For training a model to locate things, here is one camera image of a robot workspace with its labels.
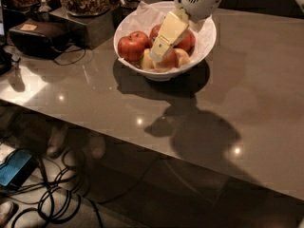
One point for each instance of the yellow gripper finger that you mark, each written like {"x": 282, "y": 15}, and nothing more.
{"x": 172, "y": 31}
{"x": 196, "y": 26}

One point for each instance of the red apple with sticker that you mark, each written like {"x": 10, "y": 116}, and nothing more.
{"x": 154, "y": 32}

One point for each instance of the red apple right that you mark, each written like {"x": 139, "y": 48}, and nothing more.
{"x": 188, "y": 42}

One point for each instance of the pale apple front right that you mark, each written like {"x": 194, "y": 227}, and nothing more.
{"x": 183, "y": 57}

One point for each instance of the yellow red apple front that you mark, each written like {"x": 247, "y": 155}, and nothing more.
{"x": 170, "y": 60}

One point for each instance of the yellow apple front left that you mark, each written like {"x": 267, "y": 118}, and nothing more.
{"x": 146, "y": 62}

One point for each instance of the red apple left front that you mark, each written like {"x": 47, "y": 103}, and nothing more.
{"x": 130, "y": 49}

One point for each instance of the white bowl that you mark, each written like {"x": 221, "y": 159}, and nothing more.
{"x": 153, "y": 75}

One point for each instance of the white paper liner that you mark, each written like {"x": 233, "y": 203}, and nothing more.
{"x": 146, "y": 16}

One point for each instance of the dark square jar stand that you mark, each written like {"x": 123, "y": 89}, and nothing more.
{"x": 86, "y": 32}

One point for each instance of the metal scoop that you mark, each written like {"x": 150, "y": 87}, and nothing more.
{"x": 44, "y": 7}

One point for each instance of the black card terminal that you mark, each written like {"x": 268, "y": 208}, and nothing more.
{"x": 45, "y": 40}

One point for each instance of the blue box on floor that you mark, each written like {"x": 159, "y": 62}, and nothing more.
{"x": 15, "y": 169}

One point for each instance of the white shoe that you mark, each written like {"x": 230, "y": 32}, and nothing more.
{"x": 6, "y": 210}

